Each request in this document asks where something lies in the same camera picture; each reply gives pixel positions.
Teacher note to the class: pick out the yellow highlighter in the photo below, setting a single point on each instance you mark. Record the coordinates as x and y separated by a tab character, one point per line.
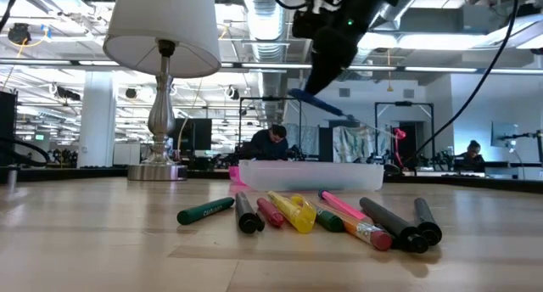
297	215

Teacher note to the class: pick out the black cabinet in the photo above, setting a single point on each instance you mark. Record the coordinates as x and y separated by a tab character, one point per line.
7	126

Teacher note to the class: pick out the pale wall screen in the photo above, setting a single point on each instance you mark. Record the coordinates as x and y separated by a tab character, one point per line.
505	135

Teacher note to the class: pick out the person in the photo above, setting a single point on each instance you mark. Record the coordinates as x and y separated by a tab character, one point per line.
471	156
265	145

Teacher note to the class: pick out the pink pencil blue eraser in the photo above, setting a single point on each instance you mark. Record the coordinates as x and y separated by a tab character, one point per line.
339	205

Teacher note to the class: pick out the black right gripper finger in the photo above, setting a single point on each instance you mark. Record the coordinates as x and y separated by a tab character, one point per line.
331	58

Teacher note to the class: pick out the black ceiling device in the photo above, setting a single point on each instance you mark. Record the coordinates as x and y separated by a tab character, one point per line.
19	33

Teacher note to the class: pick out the pale patterned cloth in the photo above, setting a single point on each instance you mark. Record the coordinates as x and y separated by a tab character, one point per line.
356	145

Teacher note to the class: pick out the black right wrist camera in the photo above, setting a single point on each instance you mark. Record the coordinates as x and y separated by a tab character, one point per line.
305	24

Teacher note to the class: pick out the black rig frame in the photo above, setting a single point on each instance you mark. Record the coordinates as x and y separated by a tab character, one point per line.
403	103
271	99

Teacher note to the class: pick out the black marker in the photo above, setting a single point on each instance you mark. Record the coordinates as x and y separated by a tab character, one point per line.
246	215
426	220
394	226

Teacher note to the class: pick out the white pillar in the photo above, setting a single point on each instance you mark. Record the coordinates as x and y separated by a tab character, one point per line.
97	122

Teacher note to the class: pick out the black monitor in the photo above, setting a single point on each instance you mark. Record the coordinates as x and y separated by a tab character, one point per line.
199	135

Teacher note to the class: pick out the red crayon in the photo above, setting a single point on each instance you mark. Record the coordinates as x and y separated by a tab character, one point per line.
271	215

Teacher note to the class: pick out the clear pencil box pink lid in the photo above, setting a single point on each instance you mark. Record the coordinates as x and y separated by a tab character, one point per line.
309	175

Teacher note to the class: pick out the clear plastic pencil box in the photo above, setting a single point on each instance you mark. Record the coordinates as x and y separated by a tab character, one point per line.
63	175

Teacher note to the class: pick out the silver ceiling air duct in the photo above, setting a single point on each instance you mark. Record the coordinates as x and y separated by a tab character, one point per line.
267	29

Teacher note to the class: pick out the green crayon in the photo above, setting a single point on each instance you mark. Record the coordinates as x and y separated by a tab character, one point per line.
331	222
203	211

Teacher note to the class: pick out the orange pencil pink eraser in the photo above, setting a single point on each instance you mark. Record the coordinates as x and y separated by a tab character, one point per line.
360	232

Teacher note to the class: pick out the long ceiling light strip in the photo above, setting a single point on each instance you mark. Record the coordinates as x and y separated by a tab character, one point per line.
254	65

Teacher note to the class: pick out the white shade silver table lamp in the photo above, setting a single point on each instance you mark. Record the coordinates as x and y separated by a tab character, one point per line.
161	113

